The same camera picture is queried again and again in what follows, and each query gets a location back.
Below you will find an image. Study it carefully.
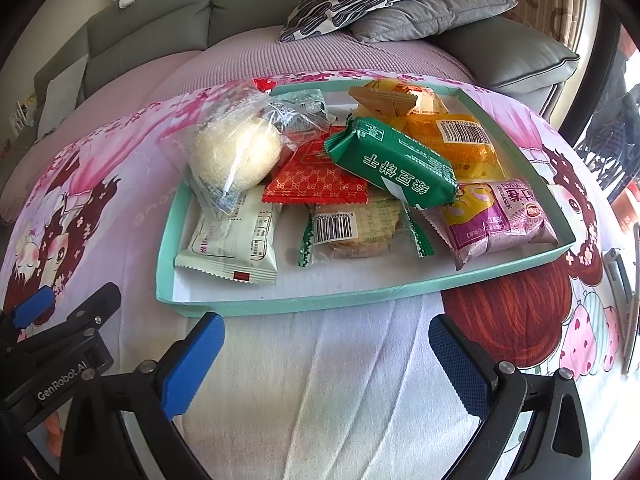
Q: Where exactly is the yellow snack packet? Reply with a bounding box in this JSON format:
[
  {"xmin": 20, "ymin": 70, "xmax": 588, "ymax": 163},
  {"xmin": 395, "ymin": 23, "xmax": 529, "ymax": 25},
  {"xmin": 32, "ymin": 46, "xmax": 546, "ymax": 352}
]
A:
[{"xmin": 400, "ymin": 112, "xmax": 508, "ymax": 183}]

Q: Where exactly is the cream snack packet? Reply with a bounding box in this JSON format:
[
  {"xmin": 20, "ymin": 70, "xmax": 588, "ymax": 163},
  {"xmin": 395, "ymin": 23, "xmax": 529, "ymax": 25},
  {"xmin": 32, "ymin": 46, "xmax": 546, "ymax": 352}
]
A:
[{"xmin": 174, "ymin": 187, "xmax": 281, "ymax": 286}]

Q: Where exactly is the long red patterned snack packet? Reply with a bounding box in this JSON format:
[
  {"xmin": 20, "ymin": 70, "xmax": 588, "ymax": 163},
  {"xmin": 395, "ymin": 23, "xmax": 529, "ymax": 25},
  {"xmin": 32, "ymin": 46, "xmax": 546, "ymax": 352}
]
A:
[{"xmin": 262, "ymin": 127, "xmax": 368, "ymax": 206}]

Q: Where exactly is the tan orange snack packet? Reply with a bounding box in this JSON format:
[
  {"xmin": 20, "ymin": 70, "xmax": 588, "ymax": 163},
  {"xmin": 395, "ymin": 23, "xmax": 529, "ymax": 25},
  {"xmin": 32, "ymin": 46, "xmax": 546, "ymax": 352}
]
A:
[{"xmin": 348, "ymin": 79, "xmax": 448, "ymax": 121}]

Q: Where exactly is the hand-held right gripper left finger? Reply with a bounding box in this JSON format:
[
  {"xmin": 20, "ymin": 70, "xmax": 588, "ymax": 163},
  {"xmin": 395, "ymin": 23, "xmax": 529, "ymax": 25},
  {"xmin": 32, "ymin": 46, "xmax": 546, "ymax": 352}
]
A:
[{"xmin": 57, "ymin": 311, "xmax": 227, "ymax": 480}]

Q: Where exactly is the large bun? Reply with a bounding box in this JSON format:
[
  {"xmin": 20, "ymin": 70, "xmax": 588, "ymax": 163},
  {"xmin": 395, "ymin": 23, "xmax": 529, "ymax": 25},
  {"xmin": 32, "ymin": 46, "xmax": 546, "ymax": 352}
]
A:
[{"xmin": 160, "ymin": 80, "xmax": 333, "ymax": 216}]

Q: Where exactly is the white book rack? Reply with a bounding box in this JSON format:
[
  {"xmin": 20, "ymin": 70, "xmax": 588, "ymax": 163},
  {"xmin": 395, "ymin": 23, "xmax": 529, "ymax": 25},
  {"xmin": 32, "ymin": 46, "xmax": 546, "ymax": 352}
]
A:
[{"xmin": 9, "ymin": 92, "xmax": 40, "ymax": 136}]

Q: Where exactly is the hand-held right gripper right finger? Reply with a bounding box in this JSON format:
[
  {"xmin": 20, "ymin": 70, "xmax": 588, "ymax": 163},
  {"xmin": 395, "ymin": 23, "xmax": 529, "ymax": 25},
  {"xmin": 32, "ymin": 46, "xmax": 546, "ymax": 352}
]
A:
[{"xmin": 428, "ymin": 314, "xmax": 593, "ymax": 480}]

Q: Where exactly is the teal cardboard tray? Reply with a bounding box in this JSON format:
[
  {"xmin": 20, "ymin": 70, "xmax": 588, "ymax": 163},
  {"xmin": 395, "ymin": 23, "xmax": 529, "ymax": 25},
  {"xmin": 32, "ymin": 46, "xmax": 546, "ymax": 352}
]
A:
[{"xmin": 156, "ymin": 79, "xmax": 576, "ymax": 317}]

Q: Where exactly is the pink sofa cover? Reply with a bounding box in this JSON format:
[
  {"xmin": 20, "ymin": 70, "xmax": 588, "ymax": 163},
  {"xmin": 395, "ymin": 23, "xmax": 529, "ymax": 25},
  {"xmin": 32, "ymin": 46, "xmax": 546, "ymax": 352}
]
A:
[{"xmin": 0, "ymin": 30, "xmax": 476, "ymax": 221}]

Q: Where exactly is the grey pillow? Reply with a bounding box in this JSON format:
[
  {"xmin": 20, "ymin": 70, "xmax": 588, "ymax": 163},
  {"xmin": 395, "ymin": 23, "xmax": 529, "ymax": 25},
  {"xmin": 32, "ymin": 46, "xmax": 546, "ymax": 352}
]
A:
[{"xmin": 350, "ymin": 0, "xmax": 519, "ymax": 44}]

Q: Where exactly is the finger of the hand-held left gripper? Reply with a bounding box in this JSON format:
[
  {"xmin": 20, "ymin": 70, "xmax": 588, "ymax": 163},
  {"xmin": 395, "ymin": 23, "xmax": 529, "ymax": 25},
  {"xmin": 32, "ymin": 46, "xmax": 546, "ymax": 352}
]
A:
[
  {"xmin": 0, "ymin": 286, "xmax": 56, "ymax": 356},
  {"xmin": 22, "ymin": 282, "xmax": 122, "ymax": 350}
]

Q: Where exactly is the silver green snack packet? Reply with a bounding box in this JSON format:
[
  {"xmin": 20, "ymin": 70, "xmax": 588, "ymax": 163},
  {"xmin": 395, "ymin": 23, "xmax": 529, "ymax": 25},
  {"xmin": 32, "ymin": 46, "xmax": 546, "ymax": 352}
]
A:
[{"xmin": 267, "ymin": 89, "xmax": 331, "ymax": 136}]

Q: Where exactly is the dark folding rack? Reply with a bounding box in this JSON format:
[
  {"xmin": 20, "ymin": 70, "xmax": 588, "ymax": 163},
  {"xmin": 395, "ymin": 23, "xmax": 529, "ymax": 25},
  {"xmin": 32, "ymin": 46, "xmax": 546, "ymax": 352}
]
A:
[{"xmin": 575, "ymin": 35, "xmax": 640, "ymax": 201}]

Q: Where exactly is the metal stand frame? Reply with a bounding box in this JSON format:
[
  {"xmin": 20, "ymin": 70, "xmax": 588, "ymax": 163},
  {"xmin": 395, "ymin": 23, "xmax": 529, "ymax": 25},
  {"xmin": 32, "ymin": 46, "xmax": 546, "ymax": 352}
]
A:
[{"xmin": 602, "ymin": 247, "xmax": 640, "ymax": 376}]

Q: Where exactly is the purple snack packet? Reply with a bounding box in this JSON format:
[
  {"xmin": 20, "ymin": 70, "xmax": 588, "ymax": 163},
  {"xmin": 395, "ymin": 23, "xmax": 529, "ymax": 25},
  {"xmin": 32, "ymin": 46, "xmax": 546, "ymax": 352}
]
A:
[{"xmin": 422, "ymin": 178, "xmax": 560, "ymax": 272}]

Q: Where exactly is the clear green-ended cracker packet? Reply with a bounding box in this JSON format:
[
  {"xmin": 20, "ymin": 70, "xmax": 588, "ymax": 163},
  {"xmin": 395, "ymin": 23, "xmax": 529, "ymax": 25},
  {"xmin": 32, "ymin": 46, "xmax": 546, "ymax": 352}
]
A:
[{"xmin": 297, "ymin": 195, "xmax": 436, "ymax": 268}]

